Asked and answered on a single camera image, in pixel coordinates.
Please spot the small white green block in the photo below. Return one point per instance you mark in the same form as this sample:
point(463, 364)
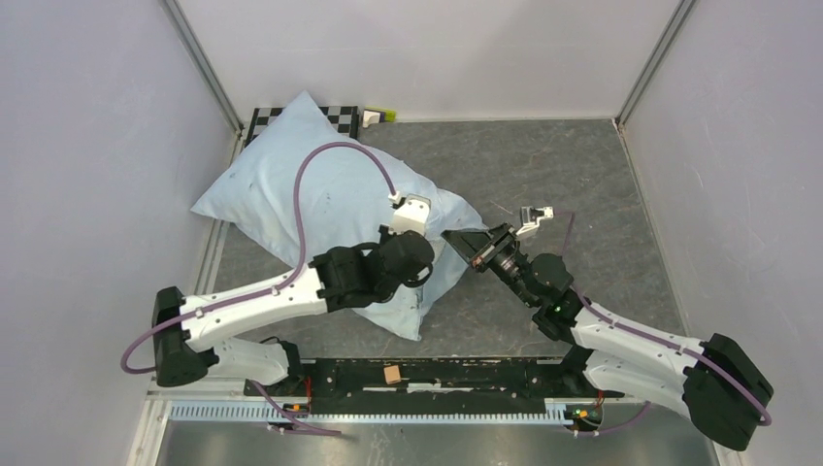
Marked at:
point(373, 115)

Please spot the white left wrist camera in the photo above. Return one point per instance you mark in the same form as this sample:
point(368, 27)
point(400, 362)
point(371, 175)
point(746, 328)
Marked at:
point(410, 213)

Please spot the black white checkerboard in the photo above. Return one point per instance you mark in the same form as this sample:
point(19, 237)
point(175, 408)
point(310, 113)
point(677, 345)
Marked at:
point(345, 120)

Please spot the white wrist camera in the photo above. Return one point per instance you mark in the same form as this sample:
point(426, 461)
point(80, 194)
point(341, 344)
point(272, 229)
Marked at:
point(410, 213)
point(531, 219)

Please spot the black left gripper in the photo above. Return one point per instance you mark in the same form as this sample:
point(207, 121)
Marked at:
point(384, 234)

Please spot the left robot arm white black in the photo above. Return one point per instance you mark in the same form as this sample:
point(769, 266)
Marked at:
point(199, 335)

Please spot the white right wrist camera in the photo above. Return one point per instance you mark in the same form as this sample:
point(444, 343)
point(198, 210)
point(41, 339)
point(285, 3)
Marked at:
point(531, 219)

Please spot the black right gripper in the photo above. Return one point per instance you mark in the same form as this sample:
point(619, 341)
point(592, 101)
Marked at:
point(478, 246)

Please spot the small wooden cube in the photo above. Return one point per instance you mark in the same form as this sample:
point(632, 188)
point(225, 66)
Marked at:
point(392, 374)

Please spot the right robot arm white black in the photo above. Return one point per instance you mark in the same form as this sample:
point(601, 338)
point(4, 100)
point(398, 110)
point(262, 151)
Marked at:
point(712, 383)

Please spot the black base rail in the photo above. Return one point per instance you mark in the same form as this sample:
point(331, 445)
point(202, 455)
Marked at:
point(435, 386)

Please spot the light blue pillowcase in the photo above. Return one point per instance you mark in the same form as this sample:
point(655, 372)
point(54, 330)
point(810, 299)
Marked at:
point(321, 186)

